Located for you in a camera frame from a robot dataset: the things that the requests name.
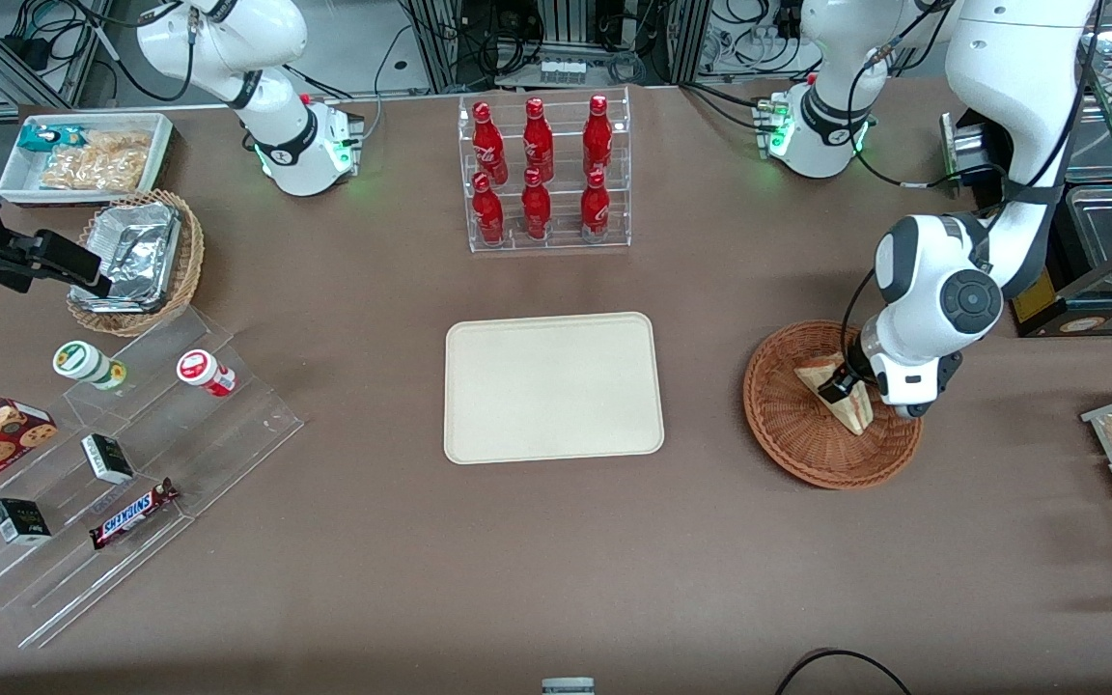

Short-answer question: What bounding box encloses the triangular sandwich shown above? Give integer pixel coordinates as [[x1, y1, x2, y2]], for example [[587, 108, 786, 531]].
[[794, 362, 876, 435]]

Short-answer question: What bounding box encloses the brown round wicker basket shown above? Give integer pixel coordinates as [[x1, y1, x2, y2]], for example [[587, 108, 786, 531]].
[[742, 320, 924, 490]]

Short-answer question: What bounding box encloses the light tan wicker basket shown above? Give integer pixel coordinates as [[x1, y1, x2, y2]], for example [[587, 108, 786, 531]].
[[67, 189, 206, 338]]

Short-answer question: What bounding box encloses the beige plastic tray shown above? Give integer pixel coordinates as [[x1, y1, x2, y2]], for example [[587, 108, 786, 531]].
[[444, 311, 665, 465]]

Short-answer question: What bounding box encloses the aluminium foil container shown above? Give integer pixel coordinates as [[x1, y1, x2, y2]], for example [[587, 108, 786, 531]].
[[69, 201, 182, 312]]

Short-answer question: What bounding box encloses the white rectangular bin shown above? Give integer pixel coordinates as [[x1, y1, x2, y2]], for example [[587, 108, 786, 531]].
[[0, 112, 176, 207]]

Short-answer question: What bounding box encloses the green and white cup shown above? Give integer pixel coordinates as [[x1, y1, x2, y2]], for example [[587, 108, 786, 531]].
[[52, 340, 127, 392]]

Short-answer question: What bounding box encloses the clear bag of chips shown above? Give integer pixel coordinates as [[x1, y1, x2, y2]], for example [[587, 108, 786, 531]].
[[40, 130, 153, 192]]

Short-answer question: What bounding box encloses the teal snack packet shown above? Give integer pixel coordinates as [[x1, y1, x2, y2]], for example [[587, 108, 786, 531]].
[[17, 124, 84, 153]]

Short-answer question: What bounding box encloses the red and white cup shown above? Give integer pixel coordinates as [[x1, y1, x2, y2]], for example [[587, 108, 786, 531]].
[[176, 349, 237, 398]]

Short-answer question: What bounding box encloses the small black box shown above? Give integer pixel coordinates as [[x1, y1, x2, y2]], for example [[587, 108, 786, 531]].
[[0, 498, 52, 546], [81, 433, 135, 486]]

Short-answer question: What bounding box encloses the clear acrylic step shelf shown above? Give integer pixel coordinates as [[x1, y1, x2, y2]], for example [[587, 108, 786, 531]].
[[0, 307, 306, 650]]

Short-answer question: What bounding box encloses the snickers chocolate bar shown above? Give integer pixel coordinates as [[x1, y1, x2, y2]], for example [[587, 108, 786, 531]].
[[89, 478, 181, 551]]

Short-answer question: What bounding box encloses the red cola bottle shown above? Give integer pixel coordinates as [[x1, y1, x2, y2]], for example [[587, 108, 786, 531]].
[[580, 169, 611, 242], [472, 172, 506, 245], [583, 94, 613, 175], [472, 101, 509, 184], [521, 168, 552, 240], [523, 97, 555, 182]]

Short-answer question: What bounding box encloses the clear acrylic bottle rack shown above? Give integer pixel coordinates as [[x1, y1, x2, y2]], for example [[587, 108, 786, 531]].
[[458, 85, 632, 254]]

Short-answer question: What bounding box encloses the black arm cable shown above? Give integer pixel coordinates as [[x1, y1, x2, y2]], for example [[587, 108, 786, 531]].
[[841, 0, 1098, 363]]

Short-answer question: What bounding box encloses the black cable loop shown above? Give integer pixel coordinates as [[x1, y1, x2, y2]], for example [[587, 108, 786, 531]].
[[773, 649, 914, 695]]

